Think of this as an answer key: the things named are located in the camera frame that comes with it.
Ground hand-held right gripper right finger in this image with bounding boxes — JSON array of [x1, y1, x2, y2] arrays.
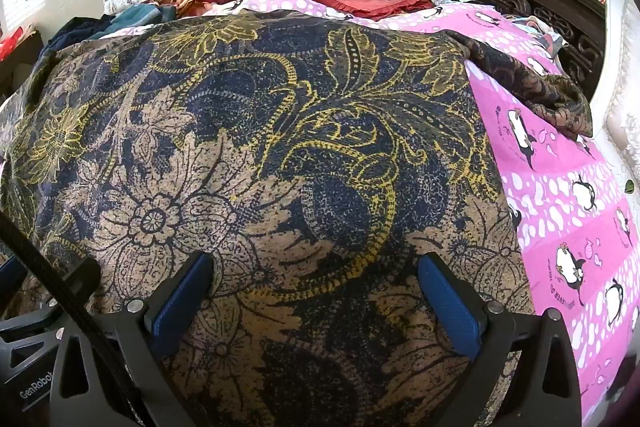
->
[[417, 252, 583, 427]]

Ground teal cloth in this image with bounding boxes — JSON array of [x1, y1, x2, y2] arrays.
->
[[100, 4, 178, 40]]

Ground dark floral patterned garment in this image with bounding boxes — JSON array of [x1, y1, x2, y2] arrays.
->
[[0, 9, 593, 427]]

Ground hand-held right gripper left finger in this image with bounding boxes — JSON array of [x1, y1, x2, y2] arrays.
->
[[50, 251, 216, 427]]

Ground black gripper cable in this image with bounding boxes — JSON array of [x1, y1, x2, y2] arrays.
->
[[0, 209, 153, 427]]

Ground navy cloth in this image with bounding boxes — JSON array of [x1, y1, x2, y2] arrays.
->
[[40, 14, 121, 58]]

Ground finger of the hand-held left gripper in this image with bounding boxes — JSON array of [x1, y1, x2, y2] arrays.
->
[[47, 257, 101, 308]]

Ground pink penguin bed sheet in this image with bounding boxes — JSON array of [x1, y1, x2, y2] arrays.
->
[[100, 0, 640, 427]]

